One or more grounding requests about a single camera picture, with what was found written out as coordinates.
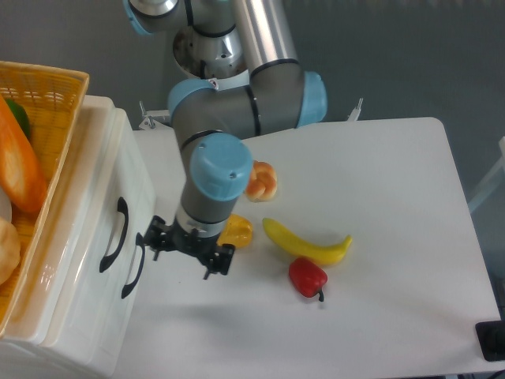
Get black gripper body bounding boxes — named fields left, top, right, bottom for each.
left=163, top=221, right=220, bottom=265

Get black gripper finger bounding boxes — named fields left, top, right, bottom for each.
left=201, top=244, right=236, bottom=280
left=144, top=216, right=170, bottom=261

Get white drawer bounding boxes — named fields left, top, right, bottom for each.
left=41, top=109, right=155, bottom=377

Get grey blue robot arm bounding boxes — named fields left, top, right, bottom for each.
left=123, top=1, right=327, bottom=275

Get white drawer cabinet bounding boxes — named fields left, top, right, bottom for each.
left=0, top=94, right=119, bottom=379

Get yellow bell pepper toy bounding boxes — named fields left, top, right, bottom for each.
left=217, top=214, right=253, bottom=249

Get knotted bread bun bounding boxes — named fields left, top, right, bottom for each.
left=245, top=160, right=278, bottom=201

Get red bell pepper toy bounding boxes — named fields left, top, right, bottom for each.
left=288, top=257, right=328, bottom=302

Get yellow banana toy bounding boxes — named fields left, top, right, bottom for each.
left=262, top=218, right=353, bottom=266

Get orange baguette bread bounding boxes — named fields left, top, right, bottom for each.
left=1, top=97, right=47, bottom=213

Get round bread roll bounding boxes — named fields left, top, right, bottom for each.
left=0, top=217, right=21, bottom=284

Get yellow woven basket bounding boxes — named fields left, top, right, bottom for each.
left=1, top=62, right=89, bottom=335

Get green pepper toy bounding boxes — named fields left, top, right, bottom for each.
left=6, top=99, right=31, bottom=140

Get black device at edge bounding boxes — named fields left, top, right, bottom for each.
left=475, top=321, right=504, bottom=362

